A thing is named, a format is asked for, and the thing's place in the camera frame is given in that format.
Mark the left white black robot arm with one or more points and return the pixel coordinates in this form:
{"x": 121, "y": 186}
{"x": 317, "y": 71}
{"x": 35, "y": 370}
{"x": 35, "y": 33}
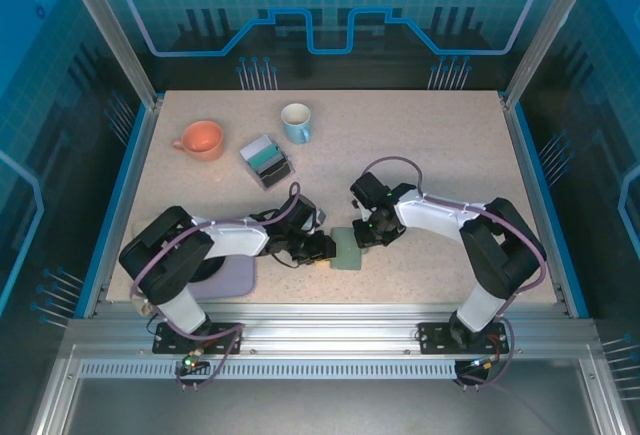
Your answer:
{"x": 235, "y": 242}

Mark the green card holder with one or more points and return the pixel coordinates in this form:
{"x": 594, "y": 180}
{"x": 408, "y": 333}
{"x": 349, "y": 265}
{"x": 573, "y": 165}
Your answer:
{"x": 346, "y": 254}

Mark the light blue mug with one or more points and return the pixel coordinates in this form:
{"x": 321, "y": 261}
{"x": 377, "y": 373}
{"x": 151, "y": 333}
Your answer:
{"x": 296, "y": 122}

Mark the orange cup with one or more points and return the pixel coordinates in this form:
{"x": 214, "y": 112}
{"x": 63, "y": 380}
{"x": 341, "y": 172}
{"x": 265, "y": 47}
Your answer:
{"x": 202, "y": 139}

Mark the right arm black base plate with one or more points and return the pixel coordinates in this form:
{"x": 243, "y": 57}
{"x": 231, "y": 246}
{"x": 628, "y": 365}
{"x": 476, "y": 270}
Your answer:
{"x": 432, "y": 339}

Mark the aluminium frame rail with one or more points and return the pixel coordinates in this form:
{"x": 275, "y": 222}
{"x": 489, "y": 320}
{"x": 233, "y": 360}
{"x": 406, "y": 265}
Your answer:
{"x": 330, "y": 325}

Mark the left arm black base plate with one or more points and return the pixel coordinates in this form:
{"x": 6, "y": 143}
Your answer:
{"x": 225, "y": 340}

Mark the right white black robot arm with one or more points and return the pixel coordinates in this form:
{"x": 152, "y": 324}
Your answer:
{"x": 435, "y": 215}

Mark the teal credit card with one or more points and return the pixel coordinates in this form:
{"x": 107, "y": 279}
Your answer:
{"x": 266, "y": 156}

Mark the aluminium frame post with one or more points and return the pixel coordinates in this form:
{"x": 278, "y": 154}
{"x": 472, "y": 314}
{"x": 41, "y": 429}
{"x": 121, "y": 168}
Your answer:
{"x": 115, "y": 40}
{"x": 540, "y": 40}

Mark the purple mat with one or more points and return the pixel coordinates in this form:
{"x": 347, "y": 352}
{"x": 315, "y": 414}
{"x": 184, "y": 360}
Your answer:
{"x": 237, "y": 280}

